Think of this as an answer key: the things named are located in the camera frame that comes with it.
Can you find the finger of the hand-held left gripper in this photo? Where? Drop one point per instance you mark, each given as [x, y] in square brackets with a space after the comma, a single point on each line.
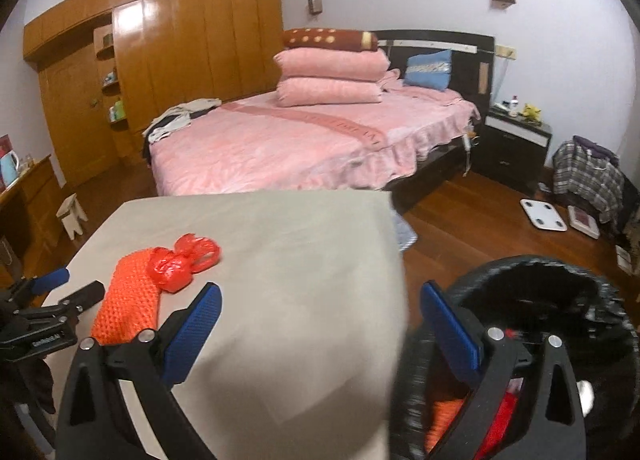
[82, 296]
[52, 278]

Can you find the small wall lamp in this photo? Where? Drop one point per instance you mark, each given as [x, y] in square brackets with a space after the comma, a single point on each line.
[315, 5]

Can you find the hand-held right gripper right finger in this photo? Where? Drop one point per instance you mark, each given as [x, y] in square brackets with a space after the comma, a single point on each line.
[450, 335]

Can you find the small white stool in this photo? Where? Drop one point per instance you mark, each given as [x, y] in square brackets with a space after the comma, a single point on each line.
[72, 212]

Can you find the yellow toy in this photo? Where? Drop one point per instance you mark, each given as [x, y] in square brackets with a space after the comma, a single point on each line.
[531, 112]

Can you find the black headboard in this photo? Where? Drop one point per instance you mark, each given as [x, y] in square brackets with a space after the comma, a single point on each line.
[472, 70]

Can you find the orange foam net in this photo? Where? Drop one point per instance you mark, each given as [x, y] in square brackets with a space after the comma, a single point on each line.
[125, 305]

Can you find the black lined trash bin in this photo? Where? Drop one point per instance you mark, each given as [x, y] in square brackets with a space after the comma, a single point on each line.
[550, 290]

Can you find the wooden wardrobe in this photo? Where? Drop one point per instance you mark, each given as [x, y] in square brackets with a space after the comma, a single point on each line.
[190, 50]

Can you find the square scale with red panel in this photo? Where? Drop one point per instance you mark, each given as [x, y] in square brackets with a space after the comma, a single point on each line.
[584, 221]

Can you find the blue white kettle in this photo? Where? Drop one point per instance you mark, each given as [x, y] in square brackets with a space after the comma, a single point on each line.
[10, 170]

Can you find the red plastic bag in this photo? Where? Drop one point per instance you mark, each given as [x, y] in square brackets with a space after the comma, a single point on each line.
[170, 267]

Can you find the blue cushion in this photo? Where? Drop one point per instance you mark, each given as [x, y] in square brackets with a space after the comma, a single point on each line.
[429, 69]

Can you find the brown dotted bolster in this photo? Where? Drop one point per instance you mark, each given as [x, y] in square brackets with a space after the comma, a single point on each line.
[330, 39]

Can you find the bed with pink bedspread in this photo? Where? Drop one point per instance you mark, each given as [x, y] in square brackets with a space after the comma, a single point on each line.
[300, 140]

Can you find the wall socket strip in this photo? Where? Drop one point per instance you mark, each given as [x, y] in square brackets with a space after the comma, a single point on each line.
[505, 52]

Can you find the pile of clothes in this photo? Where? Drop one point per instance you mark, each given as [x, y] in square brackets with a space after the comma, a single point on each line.
[172, 120]

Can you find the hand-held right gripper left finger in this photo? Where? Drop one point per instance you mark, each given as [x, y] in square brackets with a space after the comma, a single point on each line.
[192, 340]

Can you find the white bathroom scale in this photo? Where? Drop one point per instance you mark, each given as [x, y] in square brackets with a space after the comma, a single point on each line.
[544, 214]

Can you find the checkered cloth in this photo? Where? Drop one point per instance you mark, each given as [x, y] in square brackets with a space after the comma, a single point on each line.
[406, 234]

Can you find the black nightstand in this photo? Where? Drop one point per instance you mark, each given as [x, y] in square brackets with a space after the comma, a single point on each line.
[512, 155]

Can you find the pink pillow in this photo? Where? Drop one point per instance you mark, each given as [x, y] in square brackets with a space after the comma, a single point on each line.
[327, 92]
[330, 65]

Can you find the red cloth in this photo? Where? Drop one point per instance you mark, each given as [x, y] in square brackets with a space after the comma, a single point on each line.
[502, 420]

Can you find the white bottle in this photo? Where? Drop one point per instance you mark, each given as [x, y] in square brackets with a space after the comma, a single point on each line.
[514, 106]

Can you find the wooden desk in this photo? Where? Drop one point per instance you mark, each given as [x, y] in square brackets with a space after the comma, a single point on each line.
[30, 205]

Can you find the plaid clothes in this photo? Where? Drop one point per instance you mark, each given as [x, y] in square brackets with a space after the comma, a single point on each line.
[587, 178]

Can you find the orange knitted cloth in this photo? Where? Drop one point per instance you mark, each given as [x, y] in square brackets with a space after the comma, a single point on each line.
[445, 420]

